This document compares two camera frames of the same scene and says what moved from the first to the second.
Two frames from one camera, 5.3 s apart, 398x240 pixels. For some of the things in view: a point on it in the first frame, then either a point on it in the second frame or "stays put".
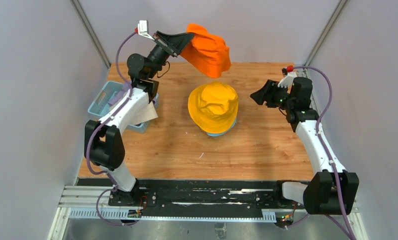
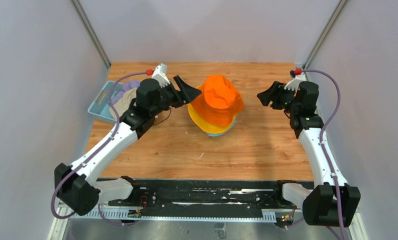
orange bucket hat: [206, 51] → [219, 102]
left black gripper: [174, 44] → [187, 93]
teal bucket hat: [220, 134] stays put
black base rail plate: [171, 194] stays put
